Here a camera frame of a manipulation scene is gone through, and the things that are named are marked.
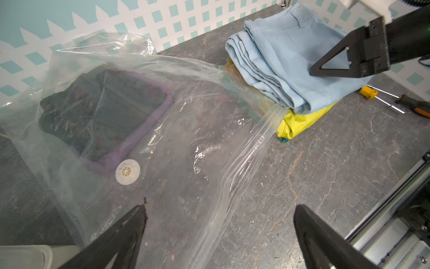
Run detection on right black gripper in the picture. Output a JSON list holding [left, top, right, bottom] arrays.
[[310, 3, 430, 78]]

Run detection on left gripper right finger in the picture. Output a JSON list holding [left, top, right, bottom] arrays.
[[293, 205, 377, 269]]

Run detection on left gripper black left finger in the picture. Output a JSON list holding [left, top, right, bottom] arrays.
[[61, 205, 148, 269]]

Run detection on light blue garment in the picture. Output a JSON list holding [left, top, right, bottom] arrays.
[[225, 3, 370, 115]]

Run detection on yellow green garment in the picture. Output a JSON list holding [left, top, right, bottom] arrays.
[[276, 104, 335, 141]]

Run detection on green trousers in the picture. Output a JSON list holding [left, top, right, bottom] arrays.
[[278, 137, 290, 143]]

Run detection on clear plastic vacuum bag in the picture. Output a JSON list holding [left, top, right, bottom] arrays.
[[1, 33, 286, 269]]

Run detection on dark grey denim trousers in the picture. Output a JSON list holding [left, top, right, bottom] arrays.
[[39, 65, 172, 167]]

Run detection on white round bag valve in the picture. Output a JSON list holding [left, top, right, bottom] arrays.
[[115, 159, 141, 186]]

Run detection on yellow black screwdriver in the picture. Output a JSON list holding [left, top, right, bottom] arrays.
[[358, 84, 405, 115]]

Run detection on translucent plastic storage box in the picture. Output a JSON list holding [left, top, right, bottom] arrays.
[[1, 245, 80, 269]]

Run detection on purple folded garment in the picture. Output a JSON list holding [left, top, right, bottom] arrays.
[[80, 69, 174, 173]]

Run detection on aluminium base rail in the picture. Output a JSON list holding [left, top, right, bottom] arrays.
[[346, 152, 430, 269]]

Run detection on black handled screwdriver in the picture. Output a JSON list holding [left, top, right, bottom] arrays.
[[365, 83, 430, 118]]

